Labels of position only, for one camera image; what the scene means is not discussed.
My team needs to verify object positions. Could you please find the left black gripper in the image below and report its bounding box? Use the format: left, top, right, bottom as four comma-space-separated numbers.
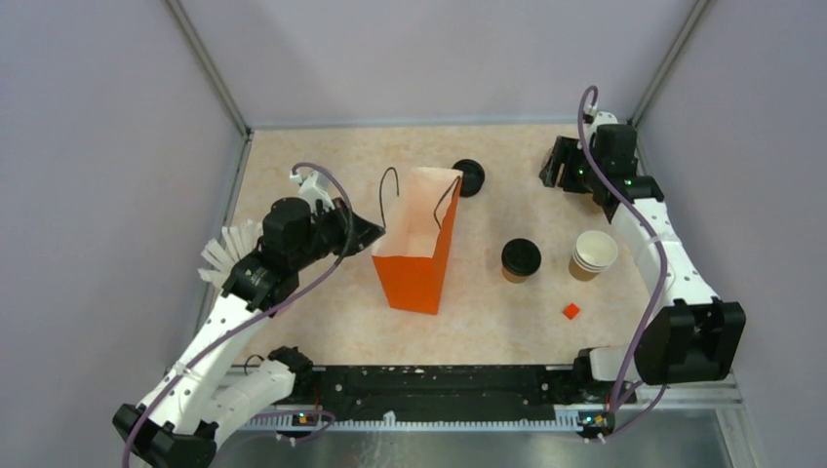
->
291, 196, 386, 269

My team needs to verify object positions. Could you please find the orange paper bag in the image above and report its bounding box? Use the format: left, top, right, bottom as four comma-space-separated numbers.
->
372, 167, 462, 315

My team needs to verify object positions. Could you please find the single black cup lid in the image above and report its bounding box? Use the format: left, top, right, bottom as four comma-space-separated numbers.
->
500, 238, 542, 277

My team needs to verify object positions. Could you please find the single brown paper cup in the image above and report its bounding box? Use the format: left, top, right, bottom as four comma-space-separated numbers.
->
501, 267, 531, 284

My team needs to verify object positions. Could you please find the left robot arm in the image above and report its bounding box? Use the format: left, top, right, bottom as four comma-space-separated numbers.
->
112, 197, 385, 467

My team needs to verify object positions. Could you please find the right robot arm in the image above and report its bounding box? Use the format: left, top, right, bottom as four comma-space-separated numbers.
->
539, 124, 746, 385

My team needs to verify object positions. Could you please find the stack of brown paper cups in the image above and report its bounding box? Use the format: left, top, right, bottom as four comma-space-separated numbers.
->
569, 230, 619, 282

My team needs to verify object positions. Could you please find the stack of black lids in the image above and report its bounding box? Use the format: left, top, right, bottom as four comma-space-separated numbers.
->
453, 159, 486, 198

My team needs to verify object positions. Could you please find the white plastic stirrers bundle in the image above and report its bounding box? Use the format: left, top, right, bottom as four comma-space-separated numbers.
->
197, 219, 262, 289

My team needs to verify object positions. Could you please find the small red cube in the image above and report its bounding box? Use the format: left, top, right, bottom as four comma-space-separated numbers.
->
562, 303, 581, 320

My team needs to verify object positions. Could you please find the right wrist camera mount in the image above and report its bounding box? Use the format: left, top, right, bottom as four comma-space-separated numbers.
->
583, 110, 619, 132

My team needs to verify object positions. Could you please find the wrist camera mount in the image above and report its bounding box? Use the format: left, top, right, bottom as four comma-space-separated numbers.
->
290, 170, 335, 215
583, 110, 619, 132

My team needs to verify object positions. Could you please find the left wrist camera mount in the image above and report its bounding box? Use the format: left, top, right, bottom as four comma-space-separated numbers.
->
290, 170, 335, 215

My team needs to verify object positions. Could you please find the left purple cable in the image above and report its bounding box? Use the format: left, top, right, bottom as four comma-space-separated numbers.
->
121, 162, 355, 468

